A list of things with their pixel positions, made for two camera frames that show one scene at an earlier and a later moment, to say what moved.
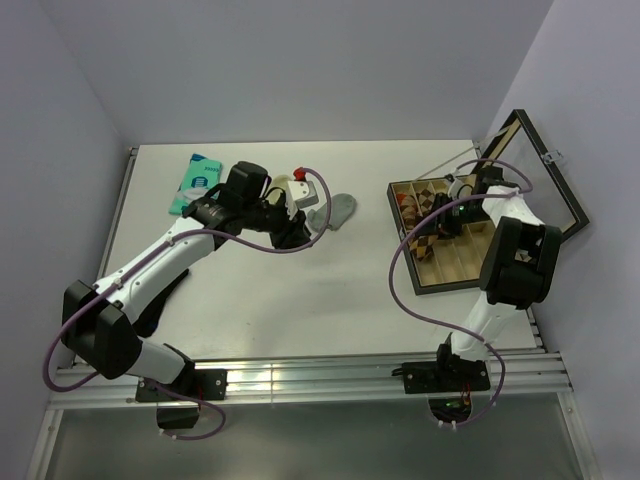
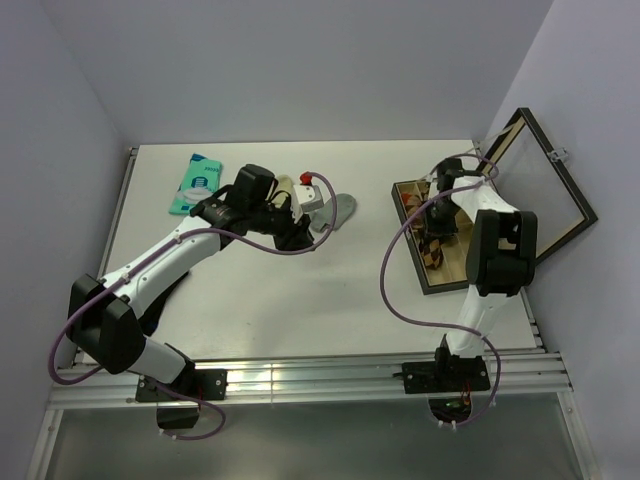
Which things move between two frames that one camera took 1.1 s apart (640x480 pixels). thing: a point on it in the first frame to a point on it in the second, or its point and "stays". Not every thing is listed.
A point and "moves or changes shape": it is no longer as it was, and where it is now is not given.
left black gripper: [292, 230] stays
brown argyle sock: [422, 246] moves or changes shape
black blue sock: [146, 322] stays
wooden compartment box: [441, 219] stays
